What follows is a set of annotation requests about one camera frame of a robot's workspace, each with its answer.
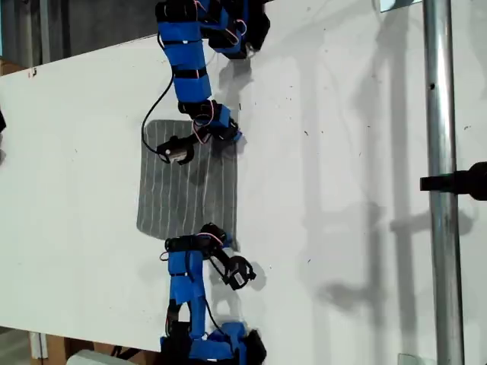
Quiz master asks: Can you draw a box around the grey striped towel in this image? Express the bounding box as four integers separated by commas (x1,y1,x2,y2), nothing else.
135,119,241,252

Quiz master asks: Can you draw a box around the white box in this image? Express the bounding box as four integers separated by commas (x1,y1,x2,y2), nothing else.
67,348,116,365

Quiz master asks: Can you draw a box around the brown cardboard box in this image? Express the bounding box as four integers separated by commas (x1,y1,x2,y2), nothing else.
44,335,161,365

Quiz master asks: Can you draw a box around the clear plastic plate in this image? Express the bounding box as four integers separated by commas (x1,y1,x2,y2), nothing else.
396,352,428,365

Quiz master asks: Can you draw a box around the black clamp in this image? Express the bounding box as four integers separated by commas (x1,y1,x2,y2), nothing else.
419,161,487,202

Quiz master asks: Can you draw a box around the red white motor wire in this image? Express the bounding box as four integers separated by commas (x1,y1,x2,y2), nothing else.
191,101,215,146
197,230,226,246

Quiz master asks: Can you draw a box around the short black camera stalk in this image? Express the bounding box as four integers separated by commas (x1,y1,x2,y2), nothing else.
205,249,234,275
188,132,212,148

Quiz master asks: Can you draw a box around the black camera box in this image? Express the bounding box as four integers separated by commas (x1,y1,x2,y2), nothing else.
219,255,256,292
155,135,196,167

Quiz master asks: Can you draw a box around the black camera cable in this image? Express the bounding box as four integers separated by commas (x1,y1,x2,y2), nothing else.
202,294,224,334
140,74,176,154

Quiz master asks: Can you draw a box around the white table leg bracket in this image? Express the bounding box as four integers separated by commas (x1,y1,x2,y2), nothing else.
29,331,49,359

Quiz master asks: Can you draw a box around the steel post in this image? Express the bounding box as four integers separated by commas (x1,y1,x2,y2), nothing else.
422,0,467,365

